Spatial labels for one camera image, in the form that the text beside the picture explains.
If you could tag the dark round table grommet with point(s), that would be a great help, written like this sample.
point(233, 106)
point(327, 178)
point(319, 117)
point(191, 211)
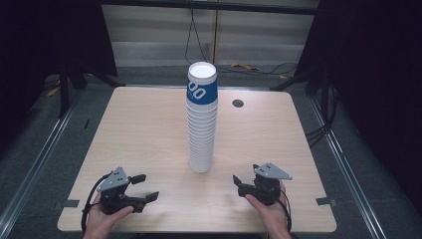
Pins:
point(238, 103)

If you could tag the small black floor object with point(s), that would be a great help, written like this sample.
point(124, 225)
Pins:
point(87, 123)

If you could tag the dark curtain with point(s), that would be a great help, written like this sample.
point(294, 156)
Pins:
point(375, 83)
point(49, 36)

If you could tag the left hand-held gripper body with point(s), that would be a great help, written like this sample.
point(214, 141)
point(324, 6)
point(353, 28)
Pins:
point(112, 184)

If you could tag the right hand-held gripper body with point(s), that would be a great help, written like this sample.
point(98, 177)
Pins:
point(267, 186)

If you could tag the person's right hand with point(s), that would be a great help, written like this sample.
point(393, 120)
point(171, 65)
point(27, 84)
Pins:
point(270, 215)

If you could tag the small yellow scrap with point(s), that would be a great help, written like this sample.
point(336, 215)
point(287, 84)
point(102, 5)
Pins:
point(283, 77)
point(52, 92)

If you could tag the stack of white paper cups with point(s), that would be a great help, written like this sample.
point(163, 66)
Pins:
point(200, 139)

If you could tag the black metal stand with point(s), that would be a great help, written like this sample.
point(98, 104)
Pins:
point(64, 89)
point(323, 89)

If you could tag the yellow scrap on floor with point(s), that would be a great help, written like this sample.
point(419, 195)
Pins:
point(245, 66)

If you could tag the grey tape piece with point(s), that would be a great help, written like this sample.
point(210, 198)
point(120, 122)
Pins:
point(70, 203)
point(325, 201)

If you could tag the metal floor rail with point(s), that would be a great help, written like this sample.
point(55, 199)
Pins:
point(36, 166)
point(348, 166)

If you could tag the black horizontal bar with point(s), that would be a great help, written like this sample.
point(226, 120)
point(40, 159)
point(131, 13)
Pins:
point(212, 6)

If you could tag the person's left hand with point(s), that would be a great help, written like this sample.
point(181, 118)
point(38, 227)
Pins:
point(101, 220)

